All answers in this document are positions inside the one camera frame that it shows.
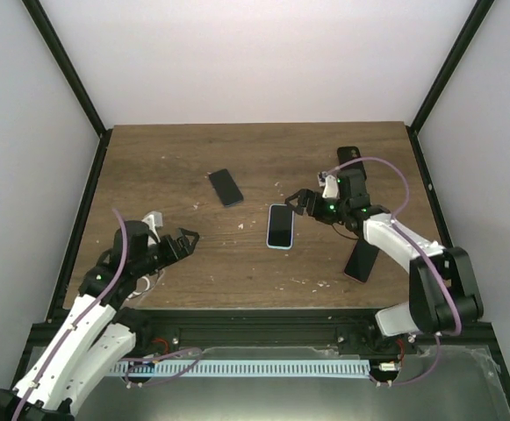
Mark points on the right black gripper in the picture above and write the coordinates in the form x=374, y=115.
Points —
x=312, y=210

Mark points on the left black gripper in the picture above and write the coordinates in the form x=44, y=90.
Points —
x=175, y=254

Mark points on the light blue phone case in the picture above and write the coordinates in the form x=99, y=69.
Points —
x=280, y=247

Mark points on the clear magsafe phone case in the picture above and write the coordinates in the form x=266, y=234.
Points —
x=145, y=285

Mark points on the pink-edged black phone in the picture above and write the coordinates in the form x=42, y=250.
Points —
x=361, y=261

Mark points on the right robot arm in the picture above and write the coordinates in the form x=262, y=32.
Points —
x=443, y=292

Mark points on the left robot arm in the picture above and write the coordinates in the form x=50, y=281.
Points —
x=99, y=330

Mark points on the blue-edged black phone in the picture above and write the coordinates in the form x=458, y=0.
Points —
x=225, y=187

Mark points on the black phone case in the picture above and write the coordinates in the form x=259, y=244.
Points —
x=350, y=154

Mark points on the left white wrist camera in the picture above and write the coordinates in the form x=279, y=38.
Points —
x=154, y=222

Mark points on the black aluminium frame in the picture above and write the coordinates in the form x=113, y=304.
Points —
x=247, y=327

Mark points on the light blue slotted cable duct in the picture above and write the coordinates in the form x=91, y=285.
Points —
x=358, y=369

